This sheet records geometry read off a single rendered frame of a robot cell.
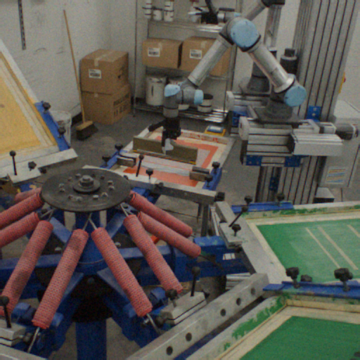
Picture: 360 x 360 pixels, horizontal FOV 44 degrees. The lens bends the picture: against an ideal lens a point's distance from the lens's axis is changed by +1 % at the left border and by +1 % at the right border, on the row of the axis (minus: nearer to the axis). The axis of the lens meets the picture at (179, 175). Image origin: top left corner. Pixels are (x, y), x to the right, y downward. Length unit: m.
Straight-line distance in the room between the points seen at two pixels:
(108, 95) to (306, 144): 3.51
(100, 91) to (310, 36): 3.43
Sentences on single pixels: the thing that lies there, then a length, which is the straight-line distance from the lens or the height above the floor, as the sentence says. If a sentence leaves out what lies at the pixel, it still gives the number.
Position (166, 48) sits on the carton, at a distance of 5.62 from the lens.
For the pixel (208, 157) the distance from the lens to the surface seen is 2.64.
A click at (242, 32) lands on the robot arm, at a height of 1.72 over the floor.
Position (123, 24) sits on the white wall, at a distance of 6.28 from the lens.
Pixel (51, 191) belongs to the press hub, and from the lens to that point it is 1.52.
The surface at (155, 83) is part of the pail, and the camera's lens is 5.82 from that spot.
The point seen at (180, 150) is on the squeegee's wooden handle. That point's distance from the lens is 2.30.
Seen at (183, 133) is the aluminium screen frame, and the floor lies 0.98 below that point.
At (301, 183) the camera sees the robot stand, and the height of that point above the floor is 0.76.
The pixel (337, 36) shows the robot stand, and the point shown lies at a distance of 2.67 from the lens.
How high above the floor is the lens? 2.06
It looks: 27 degrees down
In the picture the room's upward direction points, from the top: 4 degrees clockwise
